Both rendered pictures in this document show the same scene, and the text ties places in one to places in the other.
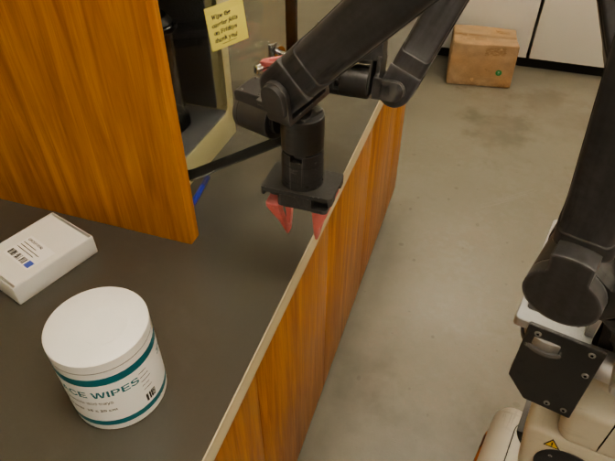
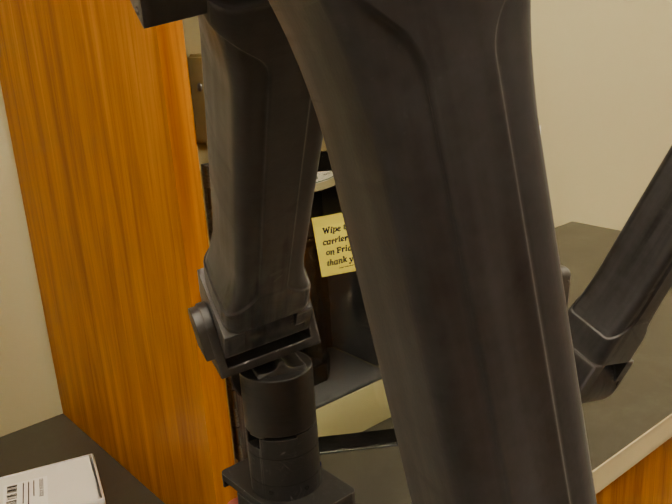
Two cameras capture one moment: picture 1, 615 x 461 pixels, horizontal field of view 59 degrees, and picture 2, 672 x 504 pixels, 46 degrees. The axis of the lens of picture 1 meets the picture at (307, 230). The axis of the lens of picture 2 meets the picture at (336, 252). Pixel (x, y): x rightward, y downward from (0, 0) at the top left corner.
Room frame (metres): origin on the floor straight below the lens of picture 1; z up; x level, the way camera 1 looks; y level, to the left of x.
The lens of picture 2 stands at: (0.17, -0.34, 1.56)
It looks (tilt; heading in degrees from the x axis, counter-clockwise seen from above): 18 degrees down; 32
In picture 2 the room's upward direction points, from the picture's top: 4 degrees counter-clockwise
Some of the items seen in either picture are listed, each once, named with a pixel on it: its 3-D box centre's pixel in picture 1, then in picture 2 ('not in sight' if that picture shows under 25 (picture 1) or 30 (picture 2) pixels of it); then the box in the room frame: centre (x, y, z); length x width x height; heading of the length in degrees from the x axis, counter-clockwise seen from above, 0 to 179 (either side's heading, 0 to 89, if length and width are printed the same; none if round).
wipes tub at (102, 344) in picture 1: (109, 358); not in sight; (0.44, 0.27, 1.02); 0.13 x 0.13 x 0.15
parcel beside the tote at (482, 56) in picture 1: (480, 55); not in sight; (3.44, -1.14, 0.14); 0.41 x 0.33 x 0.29; 78
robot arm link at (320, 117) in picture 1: (298, 127); (276, 389); (0.62, 0.01, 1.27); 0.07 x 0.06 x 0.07; 52
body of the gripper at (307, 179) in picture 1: (302, 168); (284, 460); (0.61, 0.01, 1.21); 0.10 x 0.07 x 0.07; 71
